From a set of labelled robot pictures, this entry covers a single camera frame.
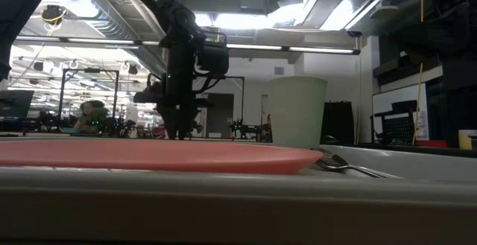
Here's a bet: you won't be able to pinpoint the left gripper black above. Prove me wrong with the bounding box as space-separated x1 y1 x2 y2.
133 46 210 140

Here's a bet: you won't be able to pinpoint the pink plate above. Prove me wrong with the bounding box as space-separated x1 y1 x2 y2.
0 139 324 176

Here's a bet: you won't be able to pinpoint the pale green cup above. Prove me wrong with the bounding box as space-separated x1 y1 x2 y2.
268 75 329 150

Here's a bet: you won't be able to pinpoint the shiny dark metal spoon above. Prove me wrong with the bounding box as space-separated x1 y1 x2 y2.
314 149 404 180

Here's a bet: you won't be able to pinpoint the grey plastic tray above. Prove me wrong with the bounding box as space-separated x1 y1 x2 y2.
0 143 477 245

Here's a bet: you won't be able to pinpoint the person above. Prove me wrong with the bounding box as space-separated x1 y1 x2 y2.
72 100 109 134

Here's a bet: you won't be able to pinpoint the long ceiling light strip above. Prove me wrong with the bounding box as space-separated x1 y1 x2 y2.
14 35 361 55

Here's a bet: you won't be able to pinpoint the black panel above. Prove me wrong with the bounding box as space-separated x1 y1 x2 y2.
320 101 356 145

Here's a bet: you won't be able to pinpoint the dark computer monitor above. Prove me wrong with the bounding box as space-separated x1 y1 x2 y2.
0 89 35 118

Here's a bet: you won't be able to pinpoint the white board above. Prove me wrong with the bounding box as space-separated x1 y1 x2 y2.
371 83 430 144

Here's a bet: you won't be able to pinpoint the yellow container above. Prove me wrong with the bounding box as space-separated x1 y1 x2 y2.
458 129 477 151

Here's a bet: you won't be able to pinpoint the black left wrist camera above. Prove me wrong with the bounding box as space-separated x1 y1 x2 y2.
195 32 230 79

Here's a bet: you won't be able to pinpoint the black metal rig frame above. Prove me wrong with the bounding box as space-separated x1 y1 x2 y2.
57 68 121 127

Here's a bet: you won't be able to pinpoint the yellow hanging cable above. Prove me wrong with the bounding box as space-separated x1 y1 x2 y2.
411 0 426 145

